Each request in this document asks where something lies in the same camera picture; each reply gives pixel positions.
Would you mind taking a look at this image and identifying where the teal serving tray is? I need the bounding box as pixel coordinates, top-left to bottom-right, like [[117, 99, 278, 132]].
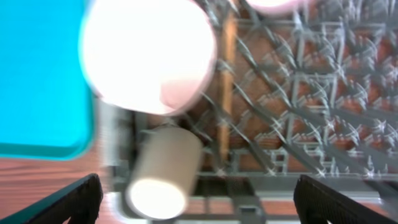
[[1, 0, 95, 161]]

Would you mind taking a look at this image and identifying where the white paper cup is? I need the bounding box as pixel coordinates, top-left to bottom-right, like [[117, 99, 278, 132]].
[[125, 126, 203, 220]]

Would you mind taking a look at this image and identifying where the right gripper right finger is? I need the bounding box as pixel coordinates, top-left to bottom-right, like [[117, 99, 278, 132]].
[[294, 175, 397, 224]]

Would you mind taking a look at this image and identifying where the wooden chopstick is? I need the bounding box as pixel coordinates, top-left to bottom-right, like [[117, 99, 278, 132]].
[[218, 11, 237, 160]]

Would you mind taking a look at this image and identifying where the grey dishwasher rack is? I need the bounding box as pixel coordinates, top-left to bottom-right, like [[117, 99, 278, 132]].
[[101, 0, 397, 223]]

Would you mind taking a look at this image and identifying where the large white pink plate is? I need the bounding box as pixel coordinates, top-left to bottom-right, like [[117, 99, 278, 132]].
[[246, 0, 311, 15]]

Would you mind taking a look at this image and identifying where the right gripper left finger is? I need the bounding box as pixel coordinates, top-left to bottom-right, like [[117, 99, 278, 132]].
[[1, 173, 103, 224]]

